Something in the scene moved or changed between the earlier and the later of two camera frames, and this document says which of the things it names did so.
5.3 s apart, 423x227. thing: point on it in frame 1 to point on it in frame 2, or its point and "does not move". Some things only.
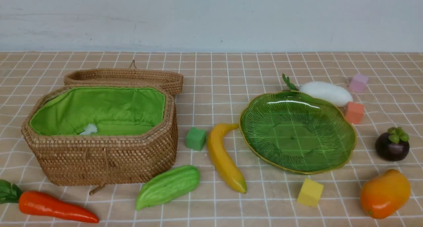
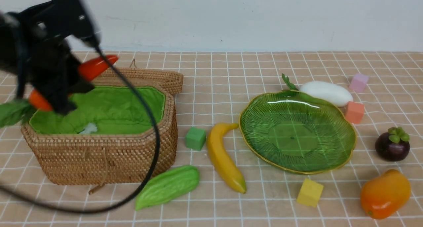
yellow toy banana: (223, 165) does not move
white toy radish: (325, 92) does not move
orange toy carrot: (33, 203) to (90, 71)
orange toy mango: (383, 195) does not move
